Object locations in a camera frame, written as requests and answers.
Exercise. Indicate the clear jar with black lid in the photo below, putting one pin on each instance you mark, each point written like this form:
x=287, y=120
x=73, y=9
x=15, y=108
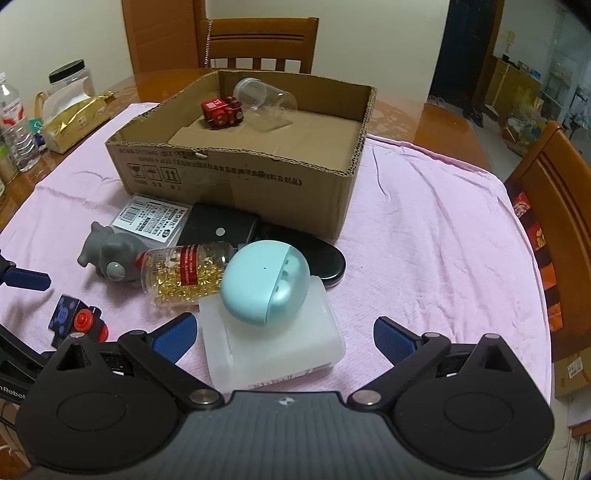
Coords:
x=71, y=76

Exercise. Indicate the pink towel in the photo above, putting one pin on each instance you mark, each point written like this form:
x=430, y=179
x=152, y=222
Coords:
x=438, y=240

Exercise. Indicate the gold tissue pack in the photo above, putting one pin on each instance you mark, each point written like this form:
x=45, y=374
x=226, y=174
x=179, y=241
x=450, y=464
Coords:
x=69, y=122

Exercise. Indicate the red packaging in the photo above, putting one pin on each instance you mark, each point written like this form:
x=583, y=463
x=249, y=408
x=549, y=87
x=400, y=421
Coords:
x=540, y=249

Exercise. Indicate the red toy train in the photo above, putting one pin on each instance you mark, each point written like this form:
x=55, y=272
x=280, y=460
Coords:
x=221, y=110

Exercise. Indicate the gray toy figure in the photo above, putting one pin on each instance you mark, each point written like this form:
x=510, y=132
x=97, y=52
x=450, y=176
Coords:
x=108, y=251

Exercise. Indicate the black oval case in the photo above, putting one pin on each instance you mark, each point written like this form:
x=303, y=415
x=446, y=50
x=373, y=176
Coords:
x=323, y=263

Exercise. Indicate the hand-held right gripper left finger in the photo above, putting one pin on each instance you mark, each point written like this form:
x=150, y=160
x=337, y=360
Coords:
x=175, y=339

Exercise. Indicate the clear labelled plastic package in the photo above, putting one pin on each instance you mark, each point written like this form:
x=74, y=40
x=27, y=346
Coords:
x=147, y=217

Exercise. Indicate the clear bottle of gold capsules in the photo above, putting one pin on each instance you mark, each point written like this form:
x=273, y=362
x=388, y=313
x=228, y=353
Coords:
x=184, y=274

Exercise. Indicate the dark blue toy train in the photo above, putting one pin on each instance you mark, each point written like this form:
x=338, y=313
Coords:
x=69, y=318

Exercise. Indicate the clear plastic jar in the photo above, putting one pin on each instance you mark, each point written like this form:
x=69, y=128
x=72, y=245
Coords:
x=263, y=99

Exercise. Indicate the black wallet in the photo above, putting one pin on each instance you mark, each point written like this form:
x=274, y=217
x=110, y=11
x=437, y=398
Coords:
x=212, y=224

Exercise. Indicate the small cardboard box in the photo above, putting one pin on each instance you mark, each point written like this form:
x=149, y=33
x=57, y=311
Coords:
x=575, y=374

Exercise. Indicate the dark door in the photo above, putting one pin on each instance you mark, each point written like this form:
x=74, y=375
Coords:
x=461, y=46

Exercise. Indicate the teal egg-shaped case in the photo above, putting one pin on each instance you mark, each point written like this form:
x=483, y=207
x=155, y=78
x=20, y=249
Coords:
x=258, y=281

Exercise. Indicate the wooden door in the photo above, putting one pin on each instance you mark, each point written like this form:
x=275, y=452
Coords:
x=157, y=37

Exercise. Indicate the clear water bottle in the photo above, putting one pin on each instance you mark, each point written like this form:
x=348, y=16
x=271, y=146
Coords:
x=18, y=134

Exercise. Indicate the wooden chair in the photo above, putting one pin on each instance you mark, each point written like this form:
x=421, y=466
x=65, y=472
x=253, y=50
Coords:
x=263, y=39
x=558, y=175

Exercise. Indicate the white translucent plastic box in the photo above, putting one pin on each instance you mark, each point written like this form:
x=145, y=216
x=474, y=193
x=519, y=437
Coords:
x=277, y=350

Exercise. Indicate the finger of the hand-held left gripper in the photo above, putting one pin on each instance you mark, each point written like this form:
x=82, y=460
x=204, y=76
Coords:
x=27, y=279

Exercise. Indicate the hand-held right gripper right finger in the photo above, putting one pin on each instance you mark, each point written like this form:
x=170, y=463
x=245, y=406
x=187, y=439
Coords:
x=392, y=339

